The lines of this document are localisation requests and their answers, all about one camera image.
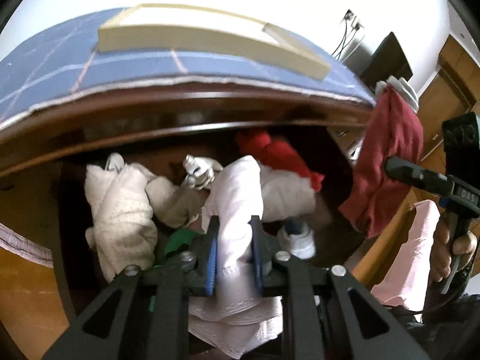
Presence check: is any green black underwear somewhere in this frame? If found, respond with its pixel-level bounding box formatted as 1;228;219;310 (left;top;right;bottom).
149;227;205;314

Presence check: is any dark red underwear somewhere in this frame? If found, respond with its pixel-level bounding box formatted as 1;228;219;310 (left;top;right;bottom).
338;85;424;239

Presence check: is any pink white underwear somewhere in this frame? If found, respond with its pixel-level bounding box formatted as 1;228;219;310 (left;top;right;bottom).
189;155;282;359

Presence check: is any beige dotted underwear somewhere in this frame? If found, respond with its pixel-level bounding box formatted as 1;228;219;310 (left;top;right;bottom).
85;153;202;282

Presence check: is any bright red underwear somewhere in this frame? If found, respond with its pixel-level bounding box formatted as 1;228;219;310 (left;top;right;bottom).
237;129;325;193

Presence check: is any white patterned underwear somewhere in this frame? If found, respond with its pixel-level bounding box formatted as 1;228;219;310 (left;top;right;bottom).
182;154;223;190

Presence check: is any person right hand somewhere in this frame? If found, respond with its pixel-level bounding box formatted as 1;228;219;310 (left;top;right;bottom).
430;214;478;282

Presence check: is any white grey sock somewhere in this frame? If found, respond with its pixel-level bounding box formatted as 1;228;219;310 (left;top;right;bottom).
277;218;316;260

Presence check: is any pink cloth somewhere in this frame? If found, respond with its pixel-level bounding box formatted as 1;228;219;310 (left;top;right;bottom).
370;200;440;311

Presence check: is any black monitor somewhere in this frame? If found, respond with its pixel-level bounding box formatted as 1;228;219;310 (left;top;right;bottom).
360;32;413;90

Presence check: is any cream wooden tray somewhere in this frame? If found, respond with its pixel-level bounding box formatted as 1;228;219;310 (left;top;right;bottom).
97;4;331;80

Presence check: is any blue plaid tablecloth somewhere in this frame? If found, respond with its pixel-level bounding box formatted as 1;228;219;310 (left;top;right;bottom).
1;8;376;128

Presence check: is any wall socket with cables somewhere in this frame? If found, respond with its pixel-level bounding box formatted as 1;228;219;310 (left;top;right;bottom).
331;9;363;60

